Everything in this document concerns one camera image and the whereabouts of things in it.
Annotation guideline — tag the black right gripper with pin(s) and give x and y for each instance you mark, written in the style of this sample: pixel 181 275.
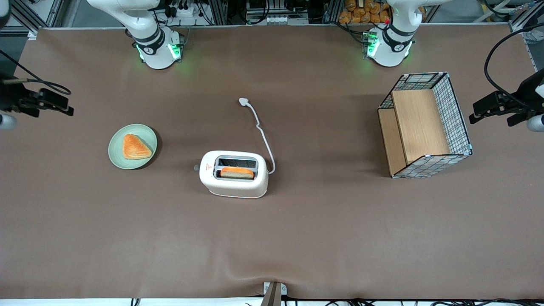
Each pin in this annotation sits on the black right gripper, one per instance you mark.
pixel 10 96

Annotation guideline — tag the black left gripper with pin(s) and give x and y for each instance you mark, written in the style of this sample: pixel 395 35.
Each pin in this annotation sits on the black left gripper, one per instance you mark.
pixel 527 94

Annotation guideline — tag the white two-slot toaster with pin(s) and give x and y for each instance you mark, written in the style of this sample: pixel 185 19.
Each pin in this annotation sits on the white two-slot toaster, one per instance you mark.
pixel 233 188

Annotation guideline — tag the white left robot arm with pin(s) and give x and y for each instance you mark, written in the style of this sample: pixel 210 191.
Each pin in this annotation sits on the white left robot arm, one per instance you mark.
pixel 389 51

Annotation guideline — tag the wooden shelf insert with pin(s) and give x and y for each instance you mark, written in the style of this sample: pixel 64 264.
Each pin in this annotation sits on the wooden shelf insert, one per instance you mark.
pixel 418 123

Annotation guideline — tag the pale green round plate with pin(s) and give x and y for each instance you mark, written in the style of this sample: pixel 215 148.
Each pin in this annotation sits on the pale green round plate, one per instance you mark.
pixel 117 157

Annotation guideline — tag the triangular golden pastry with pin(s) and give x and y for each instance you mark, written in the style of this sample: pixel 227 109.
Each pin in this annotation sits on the triangular golden pastry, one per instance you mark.
pixel 135 148

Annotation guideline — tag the white power strip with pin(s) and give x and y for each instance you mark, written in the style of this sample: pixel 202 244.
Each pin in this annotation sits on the white power strip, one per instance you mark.
pixel 182 9

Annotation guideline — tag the pile of bread rolls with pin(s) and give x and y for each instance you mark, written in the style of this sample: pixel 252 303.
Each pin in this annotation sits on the pile of bread rolls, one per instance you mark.
pixel 361 15

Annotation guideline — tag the toast slice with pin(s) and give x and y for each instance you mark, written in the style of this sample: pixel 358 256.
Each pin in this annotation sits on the toast slice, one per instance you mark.
pixel 237 173

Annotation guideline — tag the brown table mat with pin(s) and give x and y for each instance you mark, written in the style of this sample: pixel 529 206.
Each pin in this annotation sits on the brown table mat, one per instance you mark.
pixel 297 238

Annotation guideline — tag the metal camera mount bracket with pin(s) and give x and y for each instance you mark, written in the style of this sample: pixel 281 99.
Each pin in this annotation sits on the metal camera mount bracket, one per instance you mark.
pixel 273 294

